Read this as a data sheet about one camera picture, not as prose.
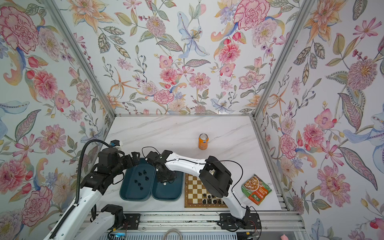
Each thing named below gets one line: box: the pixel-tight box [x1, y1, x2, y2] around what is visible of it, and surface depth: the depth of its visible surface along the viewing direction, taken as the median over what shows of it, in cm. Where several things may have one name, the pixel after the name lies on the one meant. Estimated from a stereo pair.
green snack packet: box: [241, 174, 273, 206], surface depth 86 cm
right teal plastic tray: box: [151, 169, 184, 202], surface depth 83 cm
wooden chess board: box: [184, 173, 229, 208], surface depth 82 cm
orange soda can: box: [198, 133, 209, 151], surface depth 97 cm
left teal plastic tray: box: [119, 158, 157, 201], surface depth 88 cm
